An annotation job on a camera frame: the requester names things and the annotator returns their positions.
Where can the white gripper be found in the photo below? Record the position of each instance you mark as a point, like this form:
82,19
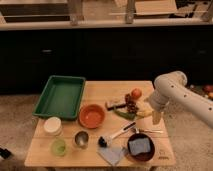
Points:
158,101

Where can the yellow banana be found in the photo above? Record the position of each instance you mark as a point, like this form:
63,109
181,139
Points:
144,112

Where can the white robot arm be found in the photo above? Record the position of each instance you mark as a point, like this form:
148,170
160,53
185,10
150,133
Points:
173,86

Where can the metal cup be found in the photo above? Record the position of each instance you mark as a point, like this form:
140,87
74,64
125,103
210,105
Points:
81,139

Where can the green plastic cup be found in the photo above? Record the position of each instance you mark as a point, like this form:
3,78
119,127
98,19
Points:
58,147

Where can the metal fork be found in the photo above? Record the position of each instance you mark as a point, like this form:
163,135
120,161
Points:
137,130

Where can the purple grapes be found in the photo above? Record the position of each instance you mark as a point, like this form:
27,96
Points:
131,104

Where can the green pepper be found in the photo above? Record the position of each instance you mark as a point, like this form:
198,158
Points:
126,115

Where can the red tomato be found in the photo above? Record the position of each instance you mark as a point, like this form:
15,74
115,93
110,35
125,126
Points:
136,93

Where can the blue sponge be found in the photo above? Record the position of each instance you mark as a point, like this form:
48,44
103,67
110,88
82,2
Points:
141,145

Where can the wooden table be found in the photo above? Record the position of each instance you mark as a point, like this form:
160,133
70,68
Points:
98,92

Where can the dark red plate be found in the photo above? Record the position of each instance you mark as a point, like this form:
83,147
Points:
142,157

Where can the blue cloth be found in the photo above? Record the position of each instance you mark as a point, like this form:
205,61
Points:
112,155

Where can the black white dish brush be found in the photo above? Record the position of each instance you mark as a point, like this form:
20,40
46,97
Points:
105,141

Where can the orange bowl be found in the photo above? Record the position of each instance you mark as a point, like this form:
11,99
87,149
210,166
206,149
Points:
91,116

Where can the green plastic tray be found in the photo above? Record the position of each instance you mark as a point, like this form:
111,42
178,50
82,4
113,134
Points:
61,97

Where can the white lidded container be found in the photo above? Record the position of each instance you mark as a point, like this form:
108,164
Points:
53,126

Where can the knife with black handle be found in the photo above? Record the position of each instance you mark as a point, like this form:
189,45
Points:
115,106

